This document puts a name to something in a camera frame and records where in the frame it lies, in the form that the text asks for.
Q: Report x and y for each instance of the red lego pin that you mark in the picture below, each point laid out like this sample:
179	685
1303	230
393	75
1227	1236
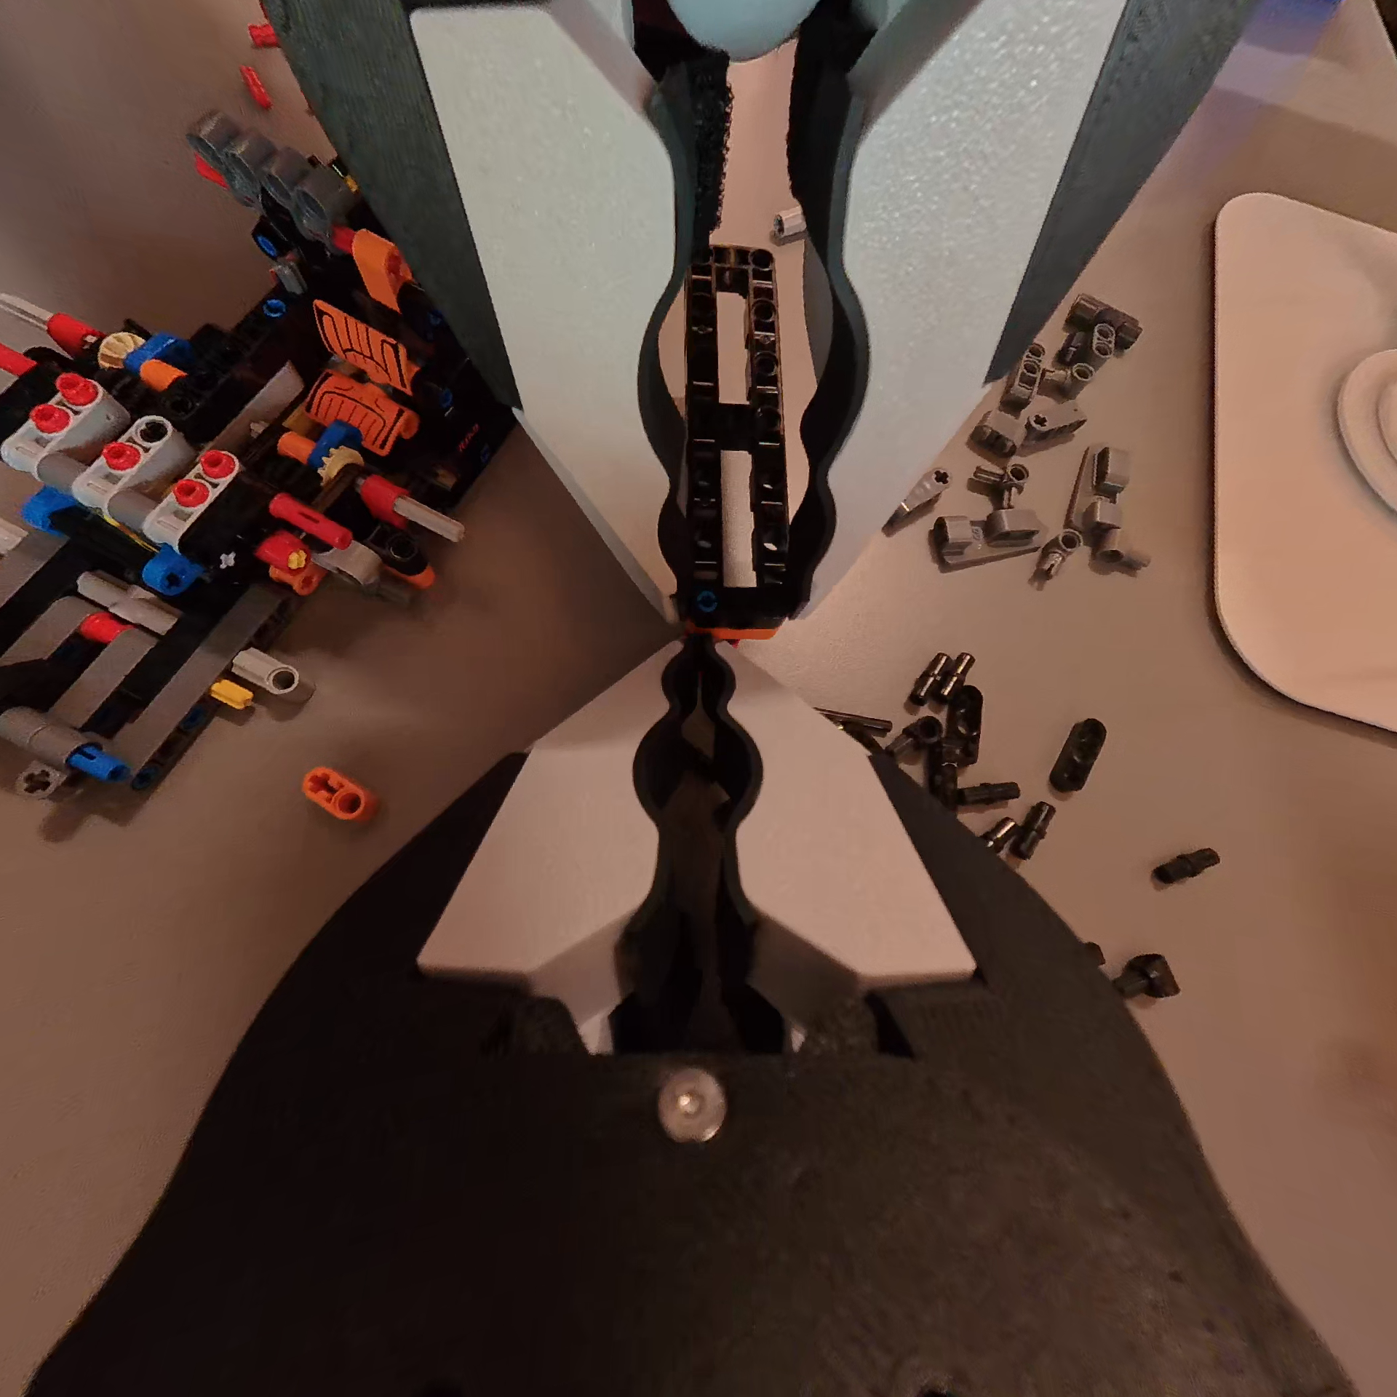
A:
255	87
263	32

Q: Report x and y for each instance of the pile of black lego pieces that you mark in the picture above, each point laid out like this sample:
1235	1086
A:
988	793

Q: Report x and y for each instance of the pile of grey lego pieces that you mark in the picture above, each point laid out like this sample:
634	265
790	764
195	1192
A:
966	540

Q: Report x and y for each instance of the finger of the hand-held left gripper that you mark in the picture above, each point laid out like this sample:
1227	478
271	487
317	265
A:
546	219
960	197

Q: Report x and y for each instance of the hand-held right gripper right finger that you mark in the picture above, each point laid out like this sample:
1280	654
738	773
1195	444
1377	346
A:
852	872

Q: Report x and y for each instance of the small red lego piece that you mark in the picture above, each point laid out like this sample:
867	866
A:
729	630

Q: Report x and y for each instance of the short black lego pin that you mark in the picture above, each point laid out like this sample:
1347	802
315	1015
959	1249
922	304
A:
1186	865

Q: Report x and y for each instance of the black lego frame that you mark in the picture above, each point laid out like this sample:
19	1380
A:
698	513

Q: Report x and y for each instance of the orange lego connector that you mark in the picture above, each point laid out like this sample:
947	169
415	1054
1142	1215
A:
340	795

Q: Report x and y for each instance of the multicoloured lego model assembly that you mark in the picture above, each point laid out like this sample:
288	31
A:
219	523

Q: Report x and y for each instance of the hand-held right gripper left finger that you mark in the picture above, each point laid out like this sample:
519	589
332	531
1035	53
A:
546	872

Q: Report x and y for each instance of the small grey lego bush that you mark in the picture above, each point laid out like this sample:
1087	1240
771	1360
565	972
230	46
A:
787	224

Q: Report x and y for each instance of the white plastic tray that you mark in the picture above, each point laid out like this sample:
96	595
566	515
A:
1287	491

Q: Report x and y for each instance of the black lego cross connector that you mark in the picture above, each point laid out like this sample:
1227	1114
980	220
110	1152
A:
1148	975

